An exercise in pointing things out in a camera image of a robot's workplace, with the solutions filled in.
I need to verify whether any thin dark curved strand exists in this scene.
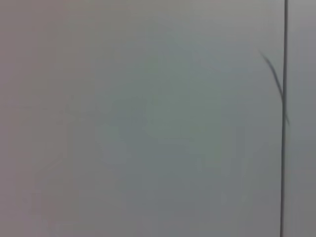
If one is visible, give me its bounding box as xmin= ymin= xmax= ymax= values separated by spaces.
xmin=257 ymin=48 xmax=290 ymax=126

